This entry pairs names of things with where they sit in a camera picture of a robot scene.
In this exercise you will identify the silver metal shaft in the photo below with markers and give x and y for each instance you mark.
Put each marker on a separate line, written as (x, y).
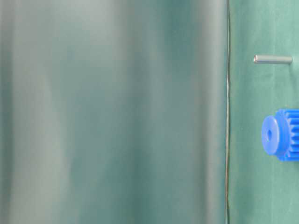
(271, 59)

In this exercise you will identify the small blue plastic gear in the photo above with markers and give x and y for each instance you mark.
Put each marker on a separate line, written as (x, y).
(280, 134)

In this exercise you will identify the green table cloth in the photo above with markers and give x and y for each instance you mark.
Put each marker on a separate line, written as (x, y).
(145, 111)

